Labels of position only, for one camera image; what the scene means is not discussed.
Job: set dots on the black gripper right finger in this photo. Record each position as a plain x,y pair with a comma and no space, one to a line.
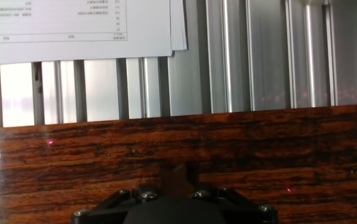
243,213

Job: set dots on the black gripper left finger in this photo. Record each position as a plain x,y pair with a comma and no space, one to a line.
110,211

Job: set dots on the printed paper sheet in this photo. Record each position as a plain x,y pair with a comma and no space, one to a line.
72,25

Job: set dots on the brown star piece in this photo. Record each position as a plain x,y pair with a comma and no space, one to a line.
177,183

